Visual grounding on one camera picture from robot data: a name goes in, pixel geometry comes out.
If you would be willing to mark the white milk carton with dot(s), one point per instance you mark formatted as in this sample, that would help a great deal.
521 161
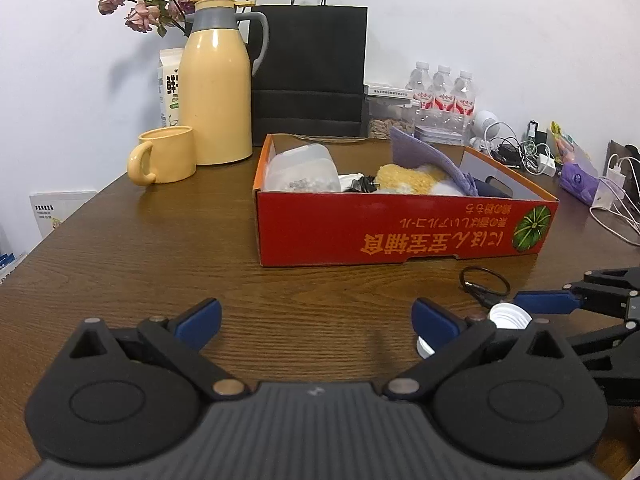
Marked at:
170 90

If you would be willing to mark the small white desk fan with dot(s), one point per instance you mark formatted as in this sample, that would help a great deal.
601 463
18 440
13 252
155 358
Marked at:
485 122

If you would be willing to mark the yellow thermos jug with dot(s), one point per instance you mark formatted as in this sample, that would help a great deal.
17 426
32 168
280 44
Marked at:
215 100

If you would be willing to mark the clear water bottle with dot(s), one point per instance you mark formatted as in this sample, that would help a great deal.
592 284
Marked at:
442 95
420 92
464 100

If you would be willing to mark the small black device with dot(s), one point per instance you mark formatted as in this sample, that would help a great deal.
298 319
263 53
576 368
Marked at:
535 135

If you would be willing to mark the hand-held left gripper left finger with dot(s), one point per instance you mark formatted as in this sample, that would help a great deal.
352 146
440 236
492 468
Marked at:
200 317

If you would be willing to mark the small white plastic jar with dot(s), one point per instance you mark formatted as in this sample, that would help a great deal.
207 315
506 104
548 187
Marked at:
510 317

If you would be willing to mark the white flip cap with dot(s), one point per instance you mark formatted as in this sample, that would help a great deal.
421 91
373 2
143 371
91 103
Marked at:
425 349

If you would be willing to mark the white power strip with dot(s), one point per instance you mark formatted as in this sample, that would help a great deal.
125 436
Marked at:
617 180

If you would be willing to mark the clear plastic box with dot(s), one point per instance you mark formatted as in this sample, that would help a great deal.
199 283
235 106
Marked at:
300 167

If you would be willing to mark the colourful snack bag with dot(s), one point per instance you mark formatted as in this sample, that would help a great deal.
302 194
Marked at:
567 147

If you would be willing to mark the red cardboard box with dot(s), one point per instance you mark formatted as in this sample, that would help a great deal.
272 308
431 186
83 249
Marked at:
325 230

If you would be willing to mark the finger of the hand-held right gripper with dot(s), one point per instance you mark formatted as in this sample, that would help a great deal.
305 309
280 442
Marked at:
610 340
545 302

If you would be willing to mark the black paper bag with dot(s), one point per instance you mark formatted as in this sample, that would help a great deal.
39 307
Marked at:
310 75

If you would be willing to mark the flat white box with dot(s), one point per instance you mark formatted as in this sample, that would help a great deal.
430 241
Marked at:
387 89

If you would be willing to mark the clear seed container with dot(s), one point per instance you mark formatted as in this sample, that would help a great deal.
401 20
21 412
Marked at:
385 125

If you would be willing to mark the yellow mug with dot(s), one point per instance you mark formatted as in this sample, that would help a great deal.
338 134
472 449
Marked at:
167 157

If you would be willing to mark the blue white package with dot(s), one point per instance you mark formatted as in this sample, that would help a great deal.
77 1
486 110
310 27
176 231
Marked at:
10 265

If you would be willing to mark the purple tissue pack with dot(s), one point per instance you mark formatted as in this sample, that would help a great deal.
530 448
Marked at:
580 180

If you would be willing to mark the white charger adapter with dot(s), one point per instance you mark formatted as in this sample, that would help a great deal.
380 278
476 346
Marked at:
547 166

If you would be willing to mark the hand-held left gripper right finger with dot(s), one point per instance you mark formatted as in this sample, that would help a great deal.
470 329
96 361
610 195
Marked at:
432 322

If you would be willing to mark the purple knitted pouch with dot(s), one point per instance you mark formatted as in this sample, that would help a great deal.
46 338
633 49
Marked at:
425 152

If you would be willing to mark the pale tin box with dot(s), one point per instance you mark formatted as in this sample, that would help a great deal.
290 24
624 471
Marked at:
440 135

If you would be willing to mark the white printed board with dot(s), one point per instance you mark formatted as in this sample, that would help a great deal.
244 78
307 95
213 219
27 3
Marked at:
60 215

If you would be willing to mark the yellow white plush hamster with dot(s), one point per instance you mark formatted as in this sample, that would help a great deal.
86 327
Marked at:
405 180

